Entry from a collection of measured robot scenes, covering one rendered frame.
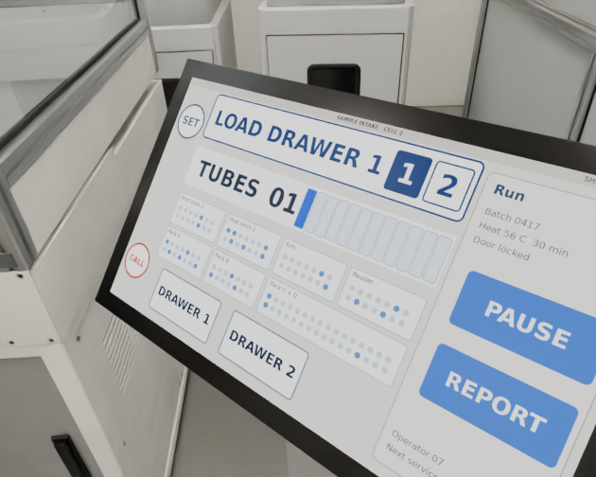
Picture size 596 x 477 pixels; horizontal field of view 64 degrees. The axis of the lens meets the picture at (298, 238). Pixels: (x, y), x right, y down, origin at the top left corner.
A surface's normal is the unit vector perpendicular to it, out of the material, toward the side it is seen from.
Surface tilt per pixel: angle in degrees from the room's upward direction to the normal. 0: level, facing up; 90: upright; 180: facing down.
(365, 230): 50
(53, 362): 90
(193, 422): 0
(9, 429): 90
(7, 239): 90
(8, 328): 90
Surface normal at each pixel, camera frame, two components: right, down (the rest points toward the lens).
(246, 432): -0.03, -0.81
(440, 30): -0.04, 0.58
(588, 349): -0.50, -0.16
